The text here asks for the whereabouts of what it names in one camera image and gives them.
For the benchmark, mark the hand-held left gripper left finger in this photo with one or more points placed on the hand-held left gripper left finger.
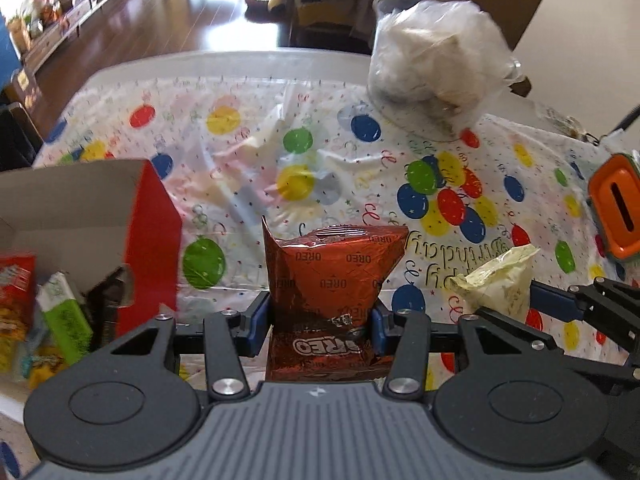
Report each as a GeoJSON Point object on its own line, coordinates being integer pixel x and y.
{"type": "Point", "coordinates": [257, 320]}

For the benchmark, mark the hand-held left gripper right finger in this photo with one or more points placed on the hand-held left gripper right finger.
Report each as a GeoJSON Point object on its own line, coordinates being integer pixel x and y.
{"type": "Point", "coordinates": [378, 330]}

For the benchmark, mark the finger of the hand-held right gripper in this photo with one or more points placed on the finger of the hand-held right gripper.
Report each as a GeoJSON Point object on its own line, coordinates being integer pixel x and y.
{"type": "Point", "coordinates": [555, 302]}
{"type": "Point", "coordinates": [530, 335]}

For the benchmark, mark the pale yellow snack packet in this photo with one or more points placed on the pale yellow snack packet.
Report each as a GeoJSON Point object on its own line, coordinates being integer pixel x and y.
{"type": "Point", "coordinates": [500, 280]}

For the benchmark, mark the red-brown foil cookie packet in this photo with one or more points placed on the red-brown foil cookie packet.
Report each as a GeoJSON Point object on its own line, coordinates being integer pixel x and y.
{"type": "Point", "coordinates": [325, 285]}

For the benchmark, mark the dark foil snack packet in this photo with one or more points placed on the dark foil snack packet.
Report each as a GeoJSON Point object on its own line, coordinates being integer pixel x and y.
{"type": "Point", "coordinates": [105, 305]}

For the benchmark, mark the green snack packet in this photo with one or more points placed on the green snack packet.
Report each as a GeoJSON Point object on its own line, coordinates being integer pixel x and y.
{"type": "Point", "coordinates": [62, 315]}

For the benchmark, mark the red cardboard box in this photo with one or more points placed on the red cardboard box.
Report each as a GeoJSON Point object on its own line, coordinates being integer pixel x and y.
{"type": "Point", "coordinates": [75, 200]}

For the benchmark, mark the yellow cartoon snack packet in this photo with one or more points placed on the yellow cartoon snack packet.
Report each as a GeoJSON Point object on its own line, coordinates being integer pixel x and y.
{"type": "Point", "coordinates": [42, 365]}

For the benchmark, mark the red snack packet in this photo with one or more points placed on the red snack packet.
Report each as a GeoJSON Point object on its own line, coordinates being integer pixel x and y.
{"type": "Point", "coordinates": [17, 300]}

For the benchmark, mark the orange tissue holder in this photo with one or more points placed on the orange tissue holder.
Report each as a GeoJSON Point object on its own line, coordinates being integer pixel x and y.
{"type": "Point", "coordinates": [617, 200]}

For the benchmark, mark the clear plastic wrap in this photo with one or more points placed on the clear plastic wrap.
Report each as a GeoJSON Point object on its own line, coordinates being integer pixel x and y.
{"type": "Point", "coordinates": [260, 150]}

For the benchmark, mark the balloon print tablecloth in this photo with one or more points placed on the balloon print tablecloth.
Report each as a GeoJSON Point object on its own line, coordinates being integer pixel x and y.
{"type": "Point", "coordinates": [350, 160]}

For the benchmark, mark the metal key bunch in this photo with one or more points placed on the metal key bunch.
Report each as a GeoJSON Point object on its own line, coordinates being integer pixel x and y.
{"type": "Point", "coordinates": [575, 125]}

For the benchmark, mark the clear bag with white contents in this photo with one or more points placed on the clear bag with white contents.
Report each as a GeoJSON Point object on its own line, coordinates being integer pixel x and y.
{"type": "Point", "coordinates": [435, 60]}

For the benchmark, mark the black garment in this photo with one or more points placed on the black garment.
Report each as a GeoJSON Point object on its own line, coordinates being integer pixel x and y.
{"type": "Point", "coordinates": [15, 135]}

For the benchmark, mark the clear plastic tub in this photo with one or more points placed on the clear plastic tub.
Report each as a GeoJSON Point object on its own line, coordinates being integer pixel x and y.
{"type": "Point", "coordinates": [395, 2]}

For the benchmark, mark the wooden television cabinet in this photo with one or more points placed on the wooden television cabinet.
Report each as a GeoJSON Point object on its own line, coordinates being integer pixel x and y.
{"type": "Point", "coordinates": [80, 5]}

